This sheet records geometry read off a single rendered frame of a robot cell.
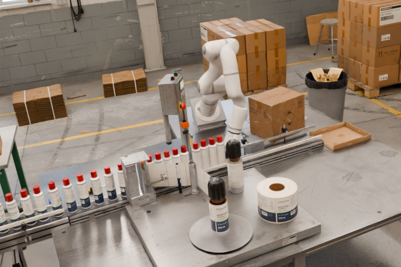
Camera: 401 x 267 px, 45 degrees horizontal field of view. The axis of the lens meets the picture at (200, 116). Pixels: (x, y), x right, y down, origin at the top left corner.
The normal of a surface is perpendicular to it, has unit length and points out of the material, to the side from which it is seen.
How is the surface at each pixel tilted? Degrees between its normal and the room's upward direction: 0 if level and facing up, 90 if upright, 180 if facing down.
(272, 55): 89
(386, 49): 85
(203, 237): 0
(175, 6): 90
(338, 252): 1
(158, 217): 0
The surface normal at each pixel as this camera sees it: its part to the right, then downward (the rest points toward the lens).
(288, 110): 0.54, 0.27
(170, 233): -0.10, -0.92
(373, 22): -0.95, 0.22
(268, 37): 0.29, 0.35
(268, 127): -0.84, 0.29
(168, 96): -0.20, 0.40
